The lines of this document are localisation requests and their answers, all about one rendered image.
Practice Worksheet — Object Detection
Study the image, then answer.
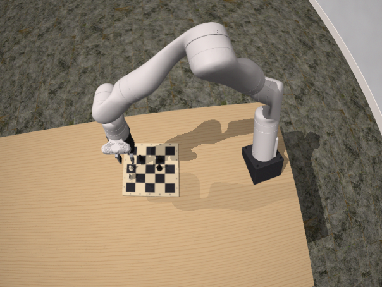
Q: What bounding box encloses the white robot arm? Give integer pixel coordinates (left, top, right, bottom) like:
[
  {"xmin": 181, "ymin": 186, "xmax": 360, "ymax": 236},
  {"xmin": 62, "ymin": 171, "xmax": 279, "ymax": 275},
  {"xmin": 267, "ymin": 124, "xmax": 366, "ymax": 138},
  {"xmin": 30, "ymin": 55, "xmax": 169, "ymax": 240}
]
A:
[{"xmin": 92, "ymin": 22, "xmax": 284, "ymax": 161}]

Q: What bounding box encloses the chessboard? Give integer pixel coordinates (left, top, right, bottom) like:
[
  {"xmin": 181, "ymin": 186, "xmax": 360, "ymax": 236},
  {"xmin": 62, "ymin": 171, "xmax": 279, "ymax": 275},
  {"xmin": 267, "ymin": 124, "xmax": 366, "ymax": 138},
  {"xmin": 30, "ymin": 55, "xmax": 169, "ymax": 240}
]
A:
[{"xmin": 122, "ymin": 143, "xmax": 179, "ymax": 197}]

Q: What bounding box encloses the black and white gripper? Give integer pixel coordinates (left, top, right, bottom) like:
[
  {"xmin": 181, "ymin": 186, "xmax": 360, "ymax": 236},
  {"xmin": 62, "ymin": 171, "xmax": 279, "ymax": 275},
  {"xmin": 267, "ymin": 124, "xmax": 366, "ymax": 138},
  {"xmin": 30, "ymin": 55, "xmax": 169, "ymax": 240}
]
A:
[{"xmin": 101, "ymin": 122, "xmax": 135, "ymax": 164}]

